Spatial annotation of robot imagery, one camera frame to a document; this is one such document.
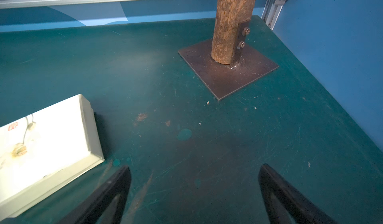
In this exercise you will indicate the aluminium right frame post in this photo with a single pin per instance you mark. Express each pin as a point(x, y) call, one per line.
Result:
point(272, 11)

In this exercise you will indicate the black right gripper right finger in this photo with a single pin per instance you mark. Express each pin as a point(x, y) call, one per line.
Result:
point(283, 202)

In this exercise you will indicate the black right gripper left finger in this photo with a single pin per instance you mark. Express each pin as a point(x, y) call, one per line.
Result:
point(106, 204)

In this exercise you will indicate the brown tree trunk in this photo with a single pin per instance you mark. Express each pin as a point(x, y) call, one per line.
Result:
point(230, 14)

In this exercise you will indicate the cream flower print box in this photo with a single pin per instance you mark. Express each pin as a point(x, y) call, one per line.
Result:
point(44, 151)

